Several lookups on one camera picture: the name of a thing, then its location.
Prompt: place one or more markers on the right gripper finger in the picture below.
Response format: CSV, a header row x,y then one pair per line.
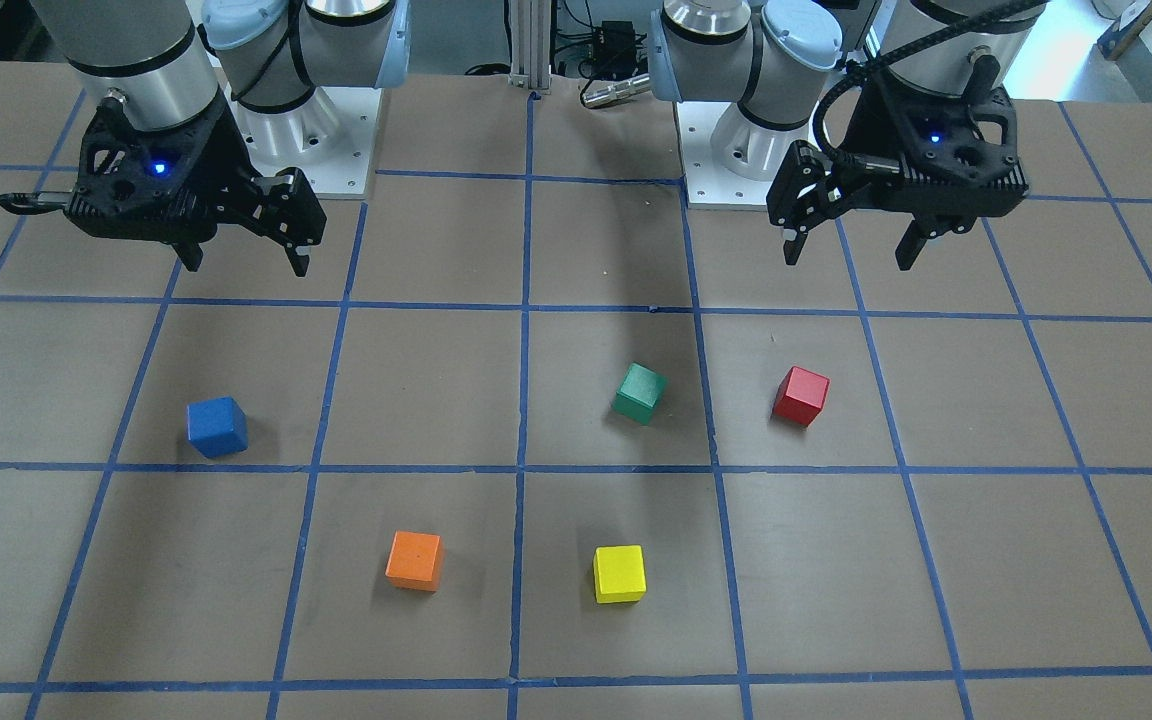
x,y
190,254
298,255

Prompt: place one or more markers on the orange wooden block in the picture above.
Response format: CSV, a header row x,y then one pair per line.
x,y
415,561

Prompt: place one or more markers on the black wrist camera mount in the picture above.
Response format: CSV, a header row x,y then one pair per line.
x,y
955,156
161,186

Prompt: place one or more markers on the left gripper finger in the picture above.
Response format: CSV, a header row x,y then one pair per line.
x,y
793,244
913,241

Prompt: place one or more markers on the black power adapter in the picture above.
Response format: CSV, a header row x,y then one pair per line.
x,y
614,49

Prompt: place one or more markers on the red wooden block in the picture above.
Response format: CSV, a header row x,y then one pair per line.
x,y
802,396

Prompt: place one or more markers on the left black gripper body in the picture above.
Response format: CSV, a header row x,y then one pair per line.
x,y
858,138

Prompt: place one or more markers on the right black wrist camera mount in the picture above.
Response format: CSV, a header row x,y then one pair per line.
x,y
161,186

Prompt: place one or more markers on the blue wooden block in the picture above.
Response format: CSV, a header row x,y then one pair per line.
x,y
217,427

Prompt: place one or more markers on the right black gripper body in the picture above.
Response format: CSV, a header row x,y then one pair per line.
x,y
223,157

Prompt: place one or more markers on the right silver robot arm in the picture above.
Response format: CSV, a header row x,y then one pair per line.
x,y
268,56

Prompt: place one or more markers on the green wooden block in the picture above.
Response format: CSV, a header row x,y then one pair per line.
x,y
639,393

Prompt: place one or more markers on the yellow wooden block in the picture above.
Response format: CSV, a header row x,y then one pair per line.
x,y
619,573

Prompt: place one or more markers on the aluminium frame post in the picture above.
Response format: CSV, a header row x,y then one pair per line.
x,y
530,42

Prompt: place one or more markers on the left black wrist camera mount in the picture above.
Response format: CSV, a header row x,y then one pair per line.
x,y
955,156

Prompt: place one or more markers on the silver metal cylinder tool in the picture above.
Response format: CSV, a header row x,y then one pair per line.
x,y
617,91

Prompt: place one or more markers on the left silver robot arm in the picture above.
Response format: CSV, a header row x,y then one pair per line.
x,y
734,50

